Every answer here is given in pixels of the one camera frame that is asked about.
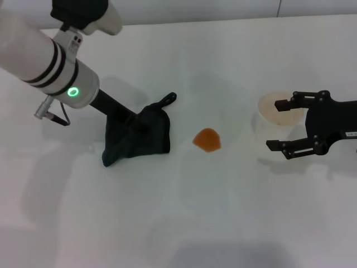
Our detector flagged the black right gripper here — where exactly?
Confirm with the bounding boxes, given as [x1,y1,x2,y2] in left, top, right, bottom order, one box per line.
[266,89,357,161]

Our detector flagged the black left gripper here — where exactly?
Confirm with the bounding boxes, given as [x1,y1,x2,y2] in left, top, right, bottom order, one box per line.
[89,88,140,125]

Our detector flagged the white paper cup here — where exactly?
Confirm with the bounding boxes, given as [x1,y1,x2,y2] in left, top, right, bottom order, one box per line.
[250,91,305,141]

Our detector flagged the dark blue rag with loop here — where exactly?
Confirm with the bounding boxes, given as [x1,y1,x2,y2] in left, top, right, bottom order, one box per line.
[100,91,178,168]

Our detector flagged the brown liquid stain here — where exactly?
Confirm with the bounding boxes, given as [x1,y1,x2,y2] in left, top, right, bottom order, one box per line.
[192,127,223,154]

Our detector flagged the black cable with metal plug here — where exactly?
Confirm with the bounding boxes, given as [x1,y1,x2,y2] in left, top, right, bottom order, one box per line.
[33,95,71,127]

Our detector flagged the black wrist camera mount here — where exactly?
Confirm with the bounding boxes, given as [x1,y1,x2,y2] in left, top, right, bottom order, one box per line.
[50,0,110,32]

